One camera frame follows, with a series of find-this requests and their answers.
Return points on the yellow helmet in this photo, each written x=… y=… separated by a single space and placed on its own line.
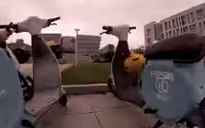
x=134 y=64

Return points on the pale blue scooter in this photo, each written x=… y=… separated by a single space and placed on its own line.
x=3 y=93
x=173 y=90

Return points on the bushes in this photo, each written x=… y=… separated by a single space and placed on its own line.
x=103 y=55

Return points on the white scooter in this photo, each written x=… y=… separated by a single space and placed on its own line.
x=120 y=73
x=43 y=73

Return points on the pale kerb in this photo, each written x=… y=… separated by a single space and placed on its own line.
x=85 y=88

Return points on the large curved grey building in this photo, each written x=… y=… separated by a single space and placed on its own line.
x=186 y=23

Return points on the grass lawn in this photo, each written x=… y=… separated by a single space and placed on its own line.
x=86 y=71

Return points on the reddish stone slab pavement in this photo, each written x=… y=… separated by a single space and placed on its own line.
x=90 y=110

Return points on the pale pole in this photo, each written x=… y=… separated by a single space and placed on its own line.
x=76 y=46

